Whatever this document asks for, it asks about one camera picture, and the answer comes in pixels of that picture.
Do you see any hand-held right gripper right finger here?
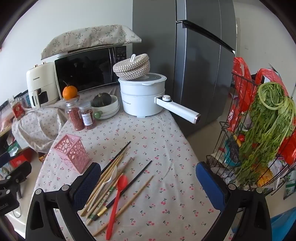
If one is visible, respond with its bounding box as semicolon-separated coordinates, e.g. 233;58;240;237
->
195;161;272;241

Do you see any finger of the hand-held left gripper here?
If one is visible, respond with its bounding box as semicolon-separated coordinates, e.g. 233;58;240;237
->
5;161;32;186

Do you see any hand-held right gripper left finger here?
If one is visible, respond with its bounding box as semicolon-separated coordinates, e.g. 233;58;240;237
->
25;162;101;241

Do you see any white plastic spoon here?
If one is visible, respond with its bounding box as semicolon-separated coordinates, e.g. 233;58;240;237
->
88;165;118;212

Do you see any red plastic spoon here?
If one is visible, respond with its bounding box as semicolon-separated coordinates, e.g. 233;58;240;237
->
106;174;128;241

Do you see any pink perforated utensil holder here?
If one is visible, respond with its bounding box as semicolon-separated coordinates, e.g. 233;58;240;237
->
53;134;91;174

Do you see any red cardboard box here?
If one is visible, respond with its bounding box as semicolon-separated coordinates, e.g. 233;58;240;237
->
9;152;33;168

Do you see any cherry print tablecloth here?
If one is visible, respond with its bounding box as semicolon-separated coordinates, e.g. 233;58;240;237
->
11;87;234;241

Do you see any red label clear jar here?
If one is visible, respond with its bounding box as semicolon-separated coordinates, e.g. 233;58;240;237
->
10;98;25;119

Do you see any short glass spice jar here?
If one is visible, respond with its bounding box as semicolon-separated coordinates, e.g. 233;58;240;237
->
78;101;96;130

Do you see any tall glass spice jar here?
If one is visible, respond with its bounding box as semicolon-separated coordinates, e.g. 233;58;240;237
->
65;98;85;131

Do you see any red snack packet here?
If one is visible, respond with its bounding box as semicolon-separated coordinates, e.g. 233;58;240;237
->
228;103;244;133

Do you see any bunch of leafy greens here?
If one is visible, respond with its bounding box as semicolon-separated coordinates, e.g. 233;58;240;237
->
236;82;294;186

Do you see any blue plastic bag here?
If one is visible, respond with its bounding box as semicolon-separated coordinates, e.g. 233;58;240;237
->
270;209;296;241

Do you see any green kabocha squash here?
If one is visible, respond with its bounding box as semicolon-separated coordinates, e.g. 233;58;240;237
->
92;93;112;107

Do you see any orange fruit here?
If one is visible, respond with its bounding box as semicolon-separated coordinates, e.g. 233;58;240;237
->
62;81;77;100

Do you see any cream air fryer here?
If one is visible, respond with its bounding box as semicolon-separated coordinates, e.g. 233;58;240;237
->
26;61;61;109

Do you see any white electric cooking pot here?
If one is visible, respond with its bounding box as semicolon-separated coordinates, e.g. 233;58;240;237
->
118;72;201;124

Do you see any black microwave oven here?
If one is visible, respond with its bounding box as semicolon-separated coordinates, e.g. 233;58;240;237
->
54;45;133;94

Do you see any grey refrigerator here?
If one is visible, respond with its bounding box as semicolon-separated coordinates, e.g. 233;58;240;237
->
132;0;238;137

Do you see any red plastic bag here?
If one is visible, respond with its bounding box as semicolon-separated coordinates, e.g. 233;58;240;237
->
255;68;289;96
232;57;254;102

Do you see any floral cloth cover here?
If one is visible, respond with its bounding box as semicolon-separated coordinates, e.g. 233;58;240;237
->
41;25;142;61

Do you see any white bowl green handle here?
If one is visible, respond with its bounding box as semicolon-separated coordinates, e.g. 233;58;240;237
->
91;95;120;120

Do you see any black wire rack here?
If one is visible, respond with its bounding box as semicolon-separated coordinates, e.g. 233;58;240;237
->
206;64;296;197

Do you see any woven rope basket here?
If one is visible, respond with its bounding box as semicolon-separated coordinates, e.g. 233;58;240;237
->
112;53;151;81

